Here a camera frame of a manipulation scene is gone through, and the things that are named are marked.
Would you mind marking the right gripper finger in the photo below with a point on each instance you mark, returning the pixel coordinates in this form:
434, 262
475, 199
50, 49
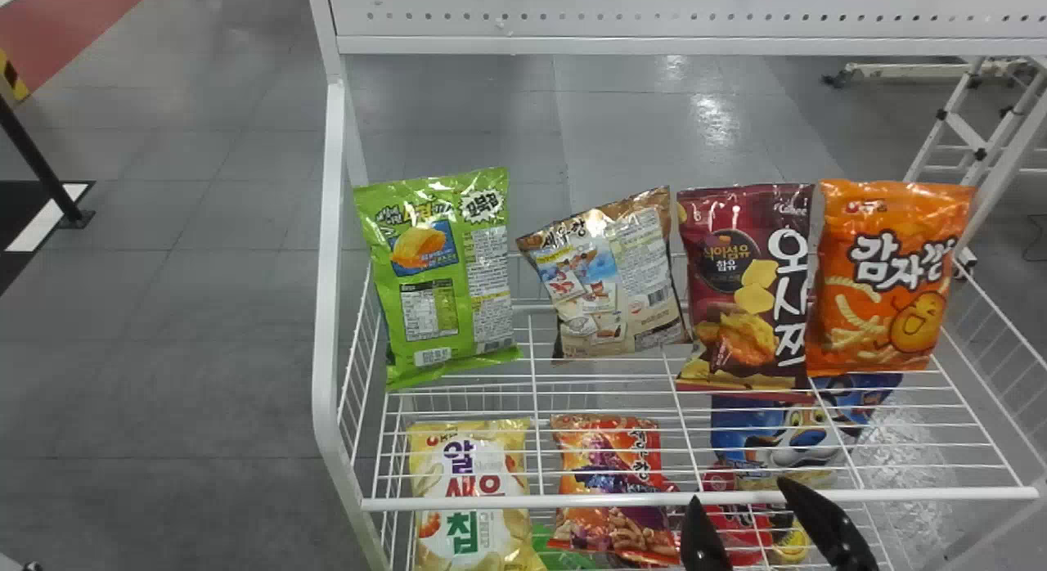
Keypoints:
702, 546
830, 534

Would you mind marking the red snack packet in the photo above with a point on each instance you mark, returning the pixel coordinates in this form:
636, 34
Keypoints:
740, 526

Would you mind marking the blue cereal bag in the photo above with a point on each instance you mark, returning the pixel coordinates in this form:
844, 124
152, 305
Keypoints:
777, 436

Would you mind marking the orange and purple snack packet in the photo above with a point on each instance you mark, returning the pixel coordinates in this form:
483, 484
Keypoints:
609, 456

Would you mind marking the yellow snack packet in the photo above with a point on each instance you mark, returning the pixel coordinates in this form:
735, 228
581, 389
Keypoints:
466, 473

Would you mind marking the beige snack packet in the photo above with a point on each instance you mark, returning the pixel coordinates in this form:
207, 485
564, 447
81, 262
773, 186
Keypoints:
609, 285

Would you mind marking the maroon snack packet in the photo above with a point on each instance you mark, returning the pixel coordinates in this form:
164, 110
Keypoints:
748, 252

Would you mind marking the green snack packet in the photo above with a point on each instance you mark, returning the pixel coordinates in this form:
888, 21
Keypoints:
438, 317

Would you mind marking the black post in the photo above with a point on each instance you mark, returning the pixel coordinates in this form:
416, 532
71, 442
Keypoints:
37, 166

